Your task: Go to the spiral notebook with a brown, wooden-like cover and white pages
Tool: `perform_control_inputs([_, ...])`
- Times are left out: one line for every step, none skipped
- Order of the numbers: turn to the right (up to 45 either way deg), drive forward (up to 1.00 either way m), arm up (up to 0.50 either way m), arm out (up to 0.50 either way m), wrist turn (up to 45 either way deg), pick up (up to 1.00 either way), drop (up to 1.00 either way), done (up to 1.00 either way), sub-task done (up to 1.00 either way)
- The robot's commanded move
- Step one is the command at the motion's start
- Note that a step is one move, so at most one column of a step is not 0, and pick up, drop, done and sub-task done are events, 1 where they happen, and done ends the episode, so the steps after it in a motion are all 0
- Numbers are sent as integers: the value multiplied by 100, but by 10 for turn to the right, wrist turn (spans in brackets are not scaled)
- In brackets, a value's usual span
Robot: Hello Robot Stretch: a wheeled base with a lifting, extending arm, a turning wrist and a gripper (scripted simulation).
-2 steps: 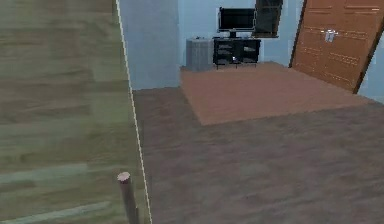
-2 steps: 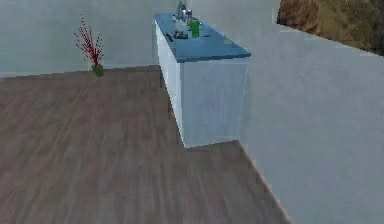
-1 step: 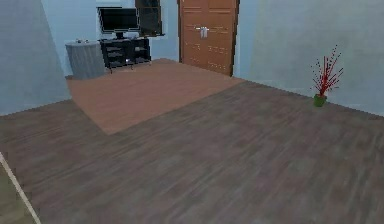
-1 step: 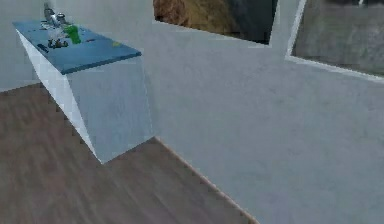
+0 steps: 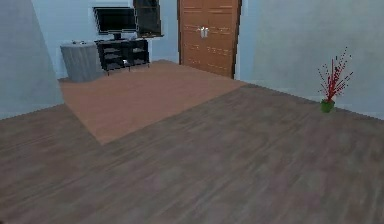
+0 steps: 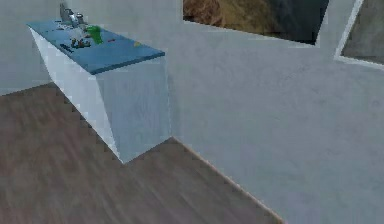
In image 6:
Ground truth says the white framed window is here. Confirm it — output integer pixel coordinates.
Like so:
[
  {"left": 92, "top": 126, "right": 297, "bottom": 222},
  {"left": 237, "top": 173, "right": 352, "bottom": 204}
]
[{"left": 333, "top": 0, "right": 384, "bottom": 71}]

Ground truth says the white cabinet with blue top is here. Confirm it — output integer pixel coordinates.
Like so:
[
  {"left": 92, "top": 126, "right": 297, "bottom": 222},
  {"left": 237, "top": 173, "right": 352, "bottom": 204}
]
[{"left": 25, "top": 19, "right": 172, "bottom": 165}]

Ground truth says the grey metal tap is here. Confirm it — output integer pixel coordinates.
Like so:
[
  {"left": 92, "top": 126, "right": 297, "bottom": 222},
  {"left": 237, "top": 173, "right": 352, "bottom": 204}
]
[{"left": 59, "top": 2, "right": 86, "bottom": 28}]

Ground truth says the small dark multicoloured object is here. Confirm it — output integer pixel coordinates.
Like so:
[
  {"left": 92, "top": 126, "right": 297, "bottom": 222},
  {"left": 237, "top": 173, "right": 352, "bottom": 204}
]
[{"left": 70, "top": 37, "right": 92, "bottom": 50}]

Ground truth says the small black flat object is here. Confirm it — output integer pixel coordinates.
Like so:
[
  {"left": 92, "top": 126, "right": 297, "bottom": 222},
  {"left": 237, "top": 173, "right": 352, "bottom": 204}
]
[{"left": 59, "top": 43, "right": 75, "bottom": 54}]

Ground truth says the brown and black framed picture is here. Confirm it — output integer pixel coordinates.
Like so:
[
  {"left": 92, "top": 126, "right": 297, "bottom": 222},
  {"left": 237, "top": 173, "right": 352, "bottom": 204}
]
[{"left": 182, "top": 0, "right": 331, "bottom": 46}]

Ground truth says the green bottle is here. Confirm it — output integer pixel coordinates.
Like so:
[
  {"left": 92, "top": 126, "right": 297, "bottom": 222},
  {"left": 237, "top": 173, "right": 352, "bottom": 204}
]
[{"left": 85, "top": 25, "right": 105, "bottom": 46}]

